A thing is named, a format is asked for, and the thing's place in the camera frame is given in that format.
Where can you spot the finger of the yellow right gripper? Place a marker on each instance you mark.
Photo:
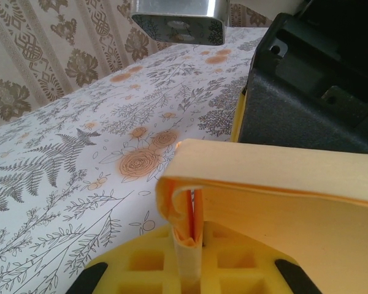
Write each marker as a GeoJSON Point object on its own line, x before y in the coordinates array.
{"type": "Point", "coordinates": [239, 122]}

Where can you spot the yellow paper box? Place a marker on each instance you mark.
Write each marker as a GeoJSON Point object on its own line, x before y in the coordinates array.
{"type": "Point", "coordinates": [263, 196]}

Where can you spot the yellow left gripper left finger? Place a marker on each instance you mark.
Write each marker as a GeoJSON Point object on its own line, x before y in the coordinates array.
{"type": "Point", "coordinates": [141, 269]}

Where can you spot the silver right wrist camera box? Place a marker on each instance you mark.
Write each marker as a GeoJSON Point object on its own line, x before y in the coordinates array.
{"type": "Point", "coordinates": [178, 27]}

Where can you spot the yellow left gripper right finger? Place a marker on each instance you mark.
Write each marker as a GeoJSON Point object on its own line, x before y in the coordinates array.
{"type": "Point", "coordinates": [233, 269]}

